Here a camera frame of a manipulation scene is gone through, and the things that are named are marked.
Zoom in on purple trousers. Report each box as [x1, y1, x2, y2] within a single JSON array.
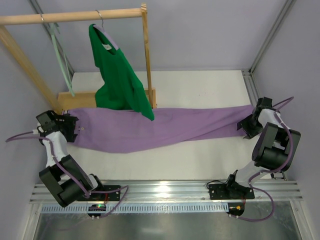
[[64, 105, 254, 154]]

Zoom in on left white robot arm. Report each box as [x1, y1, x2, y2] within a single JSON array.
[[36, 110, 103, 207]]

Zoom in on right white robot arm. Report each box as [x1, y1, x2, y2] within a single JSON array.
[[226, 96, 301, 199]]

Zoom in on mint green clothes hanger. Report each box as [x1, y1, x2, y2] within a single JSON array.
[[48, 23, 75, 97]]

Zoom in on purple clothes hanger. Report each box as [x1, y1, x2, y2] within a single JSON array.
[[94, 9, 119, 50]]

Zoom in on wooden clothes rack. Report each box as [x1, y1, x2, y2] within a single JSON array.
[[0, 3, 157, 113]]

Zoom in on green t-shirt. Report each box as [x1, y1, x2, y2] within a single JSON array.
[[88, 24, 155, 121]]

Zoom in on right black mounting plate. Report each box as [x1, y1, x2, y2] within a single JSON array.
[[207, 183, 255, 200]]

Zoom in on black mounting plate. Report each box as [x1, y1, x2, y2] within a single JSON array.
[[77, 184, 121, 202], [207, 183, 255, 200]]

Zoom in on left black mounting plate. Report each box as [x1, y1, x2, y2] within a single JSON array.
[[77, 184, 121, 202]]

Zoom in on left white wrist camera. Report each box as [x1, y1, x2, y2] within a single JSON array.
[[32, 122, 44, 135]]

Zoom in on aluminium frame post right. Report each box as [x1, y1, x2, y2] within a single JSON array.
[[241, 0, 297, 106]]

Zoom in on aluminium frame post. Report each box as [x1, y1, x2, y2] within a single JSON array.
[[29, 0, 75, 77], [241, 0, 297, 106]]

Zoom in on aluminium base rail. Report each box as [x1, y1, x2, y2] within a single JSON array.
[[29, 178, 305, 205]]

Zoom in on slotted cable duct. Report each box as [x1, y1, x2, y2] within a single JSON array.
[[40, 202, 229, 214]]

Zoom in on aluminium frame post left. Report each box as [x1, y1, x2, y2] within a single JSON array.
[[29, 0, 75, 77]]

